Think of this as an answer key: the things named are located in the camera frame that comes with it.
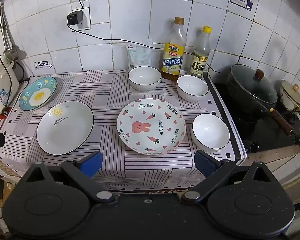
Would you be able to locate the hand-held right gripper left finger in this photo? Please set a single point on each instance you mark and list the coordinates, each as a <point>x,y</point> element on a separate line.
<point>93,162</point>

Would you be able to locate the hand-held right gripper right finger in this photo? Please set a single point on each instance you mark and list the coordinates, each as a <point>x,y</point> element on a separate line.
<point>204,163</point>

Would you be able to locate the white bowl with dark rim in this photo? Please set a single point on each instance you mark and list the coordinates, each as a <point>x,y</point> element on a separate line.
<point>210,131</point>
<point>145,77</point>
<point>192,87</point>

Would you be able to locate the white plate with sun print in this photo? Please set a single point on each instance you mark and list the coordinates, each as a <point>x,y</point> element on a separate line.
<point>65,130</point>

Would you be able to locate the white rice cooker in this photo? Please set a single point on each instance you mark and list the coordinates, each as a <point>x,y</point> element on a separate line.
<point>0,87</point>

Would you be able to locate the black gas stove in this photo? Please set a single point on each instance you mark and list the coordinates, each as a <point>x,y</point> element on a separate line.
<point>255,132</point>

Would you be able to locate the blue fried egg print plate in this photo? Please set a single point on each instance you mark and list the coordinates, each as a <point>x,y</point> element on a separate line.
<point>37,95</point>

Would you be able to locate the striped tablecloth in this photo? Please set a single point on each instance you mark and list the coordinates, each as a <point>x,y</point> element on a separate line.
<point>110,100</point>

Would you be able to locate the pink bunny carrot print plate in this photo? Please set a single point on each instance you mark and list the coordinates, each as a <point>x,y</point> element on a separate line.
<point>150,125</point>

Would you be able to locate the black wok with glass lid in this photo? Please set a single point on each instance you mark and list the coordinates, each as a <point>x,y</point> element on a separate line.
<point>247,97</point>

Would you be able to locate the clear vinegar bottle yellow cap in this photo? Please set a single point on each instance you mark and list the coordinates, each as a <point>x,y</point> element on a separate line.
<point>198,62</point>

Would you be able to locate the hanging metal ladle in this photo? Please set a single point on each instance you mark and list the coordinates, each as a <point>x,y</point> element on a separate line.
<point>5,35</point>

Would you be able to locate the cooking wine bottle yellow label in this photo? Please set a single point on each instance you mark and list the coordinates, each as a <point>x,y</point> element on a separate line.
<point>171,60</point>

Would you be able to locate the white seasoning bag red logo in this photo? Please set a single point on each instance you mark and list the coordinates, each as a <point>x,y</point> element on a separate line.
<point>131,56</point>

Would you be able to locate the clear plastic bag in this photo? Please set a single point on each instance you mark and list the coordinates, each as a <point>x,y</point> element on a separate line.
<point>145,53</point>

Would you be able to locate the black power adapter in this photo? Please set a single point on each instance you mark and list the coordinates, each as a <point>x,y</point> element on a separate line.
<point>75,18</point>

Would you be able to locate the small white wall sticker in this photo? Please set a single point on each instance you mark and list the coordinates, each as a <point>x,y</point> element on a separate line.
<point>42,64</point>

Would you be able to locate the white wall socket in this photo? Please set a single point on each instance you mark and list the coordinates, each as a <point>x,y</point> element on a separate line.
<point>87,17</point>

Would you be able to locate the purple and white wall sticker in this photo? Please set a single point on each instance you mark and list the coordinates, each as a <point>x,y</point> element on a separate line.
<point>240,2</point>

